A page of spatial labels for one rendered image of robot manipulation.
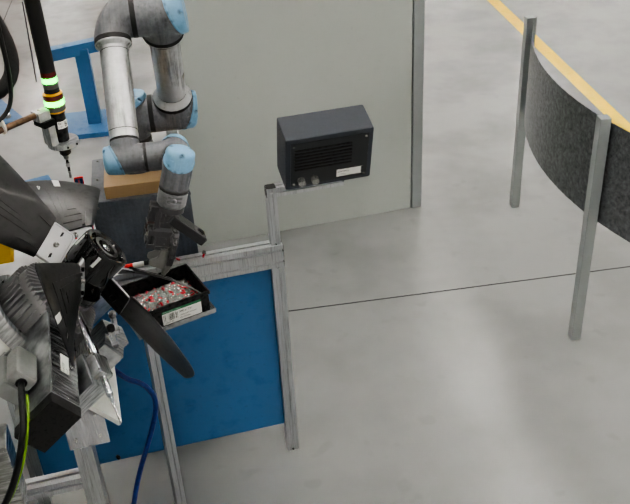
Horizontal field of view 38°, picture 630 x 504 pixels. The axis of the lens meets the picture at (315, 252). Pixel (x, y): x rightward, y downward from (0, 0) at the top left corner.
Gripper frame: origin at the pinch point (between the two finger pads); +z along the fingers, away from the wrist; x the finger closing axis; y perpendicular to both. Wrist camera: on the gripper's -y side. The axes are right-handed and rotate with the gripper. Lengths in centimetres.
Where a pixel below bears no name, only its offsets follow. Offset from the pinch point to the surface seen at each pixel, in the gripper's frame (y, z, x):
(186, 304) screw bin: -8.1, 12.4, -3.5
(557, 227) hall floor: -213, 39, -128
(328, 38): -91, -22, -169
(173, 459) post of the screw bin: -15, 74, -8
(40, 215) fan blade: 34.6, -23.0, 17.2
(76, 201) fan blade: 24.8, -16.0, -4.6
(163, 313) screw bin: -1.9, 14.6, -1.8
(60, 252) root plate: 29.5, -15.2, 19.7
